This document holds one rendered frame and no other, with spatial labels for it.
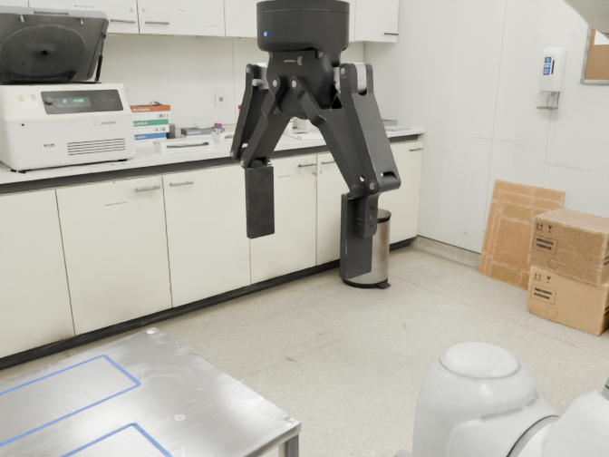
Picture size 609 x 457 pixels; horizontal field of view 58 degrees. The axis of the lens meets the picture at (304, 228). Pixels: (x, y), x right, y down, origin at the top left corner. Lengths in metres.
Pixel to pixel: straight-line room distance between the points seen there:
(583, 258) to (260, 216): 2.68
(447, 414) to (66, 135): 2.22
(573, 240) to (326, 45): 2.76
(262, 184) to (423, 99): 3.60
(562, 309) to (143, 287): 2.23
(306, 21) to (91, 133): 2.32
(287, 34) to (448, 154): 3.58
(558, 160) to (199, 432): 3.01
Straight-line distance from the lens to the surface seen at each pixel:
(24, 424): 0.99
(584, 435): 0.70
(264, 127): 0.50
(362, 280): 3.43
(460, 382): 0.76
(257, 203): 0.53
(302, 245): 3.46
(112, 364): 1.10
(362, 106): 0.41
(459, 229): 4.02
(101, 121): 2.72
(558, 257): 3.18
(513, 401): 0.76
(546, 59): 3.49
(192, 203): 2.95
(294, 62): 0.46
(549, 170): 3.61
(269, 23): 0.44
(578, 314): 3.24
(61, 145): 2.68
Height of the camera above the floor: 1.35
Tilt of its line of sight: 17 degrees down
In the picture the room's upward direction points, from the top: straight up
